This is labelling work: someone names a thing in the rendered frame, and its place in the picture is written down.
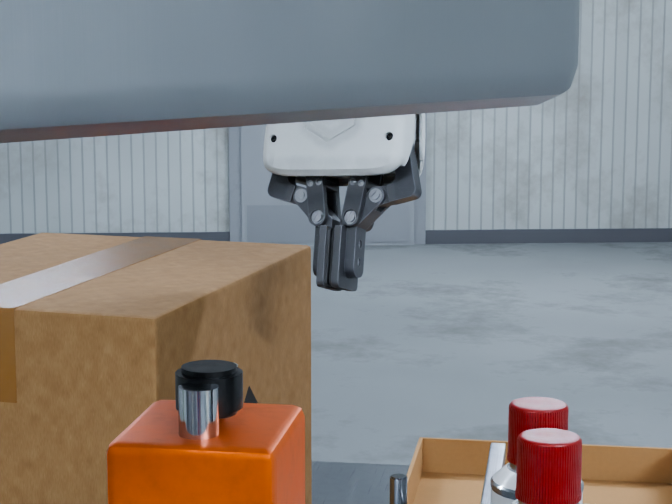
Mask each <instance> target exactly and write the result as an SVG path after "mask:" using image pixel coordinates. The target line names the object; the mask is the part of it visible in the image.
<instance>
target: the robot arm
mask: <svg viewBox="0 0 672 504"><path fill-rule="evenodd" d="M424 156H425V113H423V114H409V115H395V116H380V117H366V118H352V119H338V120H324V121H310V122H296V123H281V124H267V125H266V130H265V139H264V149H263V162H264V166H265V168H266V169H267V170H268V171H270V172H272V175H271V179H270V182H269V185H268V190H267V191H268V194H269V196H271V197H273V198H276V199H279V200H282V201H285V202H289V203H293V204H296V205H298V206H299V207H300V208H301V210H302V211H303V212H304V213H305V214H306V216H307V217H308V219H309V222H310V223H311V224H312V225H314V226H315V239H314V253H313V273H314V275H315V276H316V284H317V286H318V287H321V288H325V289H328V290H332V291H341V290H345V291H356V290H357V286H358V278H361V277H362V275H363V269H364V254H365V239H366V232H368V231H370V230H371V229H372V228H373V226H374V222H375V221H376V220H377V219H378V218H379V217H380V216H381V215H382V214H383V213H384V212H385V211H386V210H387V209H388V208H389V207H390V206H392V205H398V204H402V203H406V202H409V201H413V200H417V199H419V198H420V197H421V194H422V189H421V183H420V175H421V173H422V170H423V165H424ZM296 183H298V184H301V185H306V188H305V187H301V186H297V185H296ZM339 186H347V191H346V196H345V200H344V205H343V210H342V215H341V207H340V193H339Z"/></svg>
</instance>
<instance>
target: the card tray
mask: <svg viewBox="0 0 672 504"><path fill-rule="evenodd" d="M491 443H505V444H506V454H505V465H506V464H507V463H509V461H508V460H507V452H508V441H498V440H474V439H451V438H428V437H420V438H419V440H418V443H417V446H416V449H415V452H414V455H413V458H412V461H411V464H410V467H409V470H408V472H407V475H406V476H407V477H408V491H407V504H480V503H481V498H482V492H483V486H484V480H485V474H486V468H487V462H488V456H489V450H490V444H491ZM581 479H582V481H583V482H584V489H583V504H672V448H660V447H637V446H614V445H590V444H582V470H581Z"/></svg>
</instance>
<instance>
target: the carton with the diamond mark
mask: <svg viewBox="0 0 672 504"><path fill-rule="evenodd" d="M198 360H224V361H230V362H233V363H236V364H238V368H240V369H242V371H243V403H259V404H283V405H295V406H297V407H300V408H302V411H303V413H304V416H305V504H312V458H311V248H310V246H308V245H295V244H274V243H253V242H232V241H211V240H201V239H194V238H173V237H151V236H144V237H127V236H106V235H85V234H64V233H43V232H42V233H39V234H35V235H32V236H28V237H25V238H21V239H17V240H14V241H10V242H7V243H3V244H0V504H108V494H107V455H106V452H107V449H108V447H109V444H110V443H111V442H112V441H113V440H114V439H115V438H116V437H117V436H119V435H120V434H121V433H122V432H123V431H124V430H125V429H126V428H127V427H128V426H129V425H130V424H131V423H132V422H133V421H135V420H136V419H137V418H138V417H139V416H140V415H141V414H142V413H143V412H144V411H145V410H146V409H147V408H148V407H150V406H151V405H152V404H153V403H154V402H156V401H159V400H176V395H175V372H176V371H177V370H178V369H180V368H181V366H182V365H183V364H185V363H188V362H192V361H198Z"/></svg>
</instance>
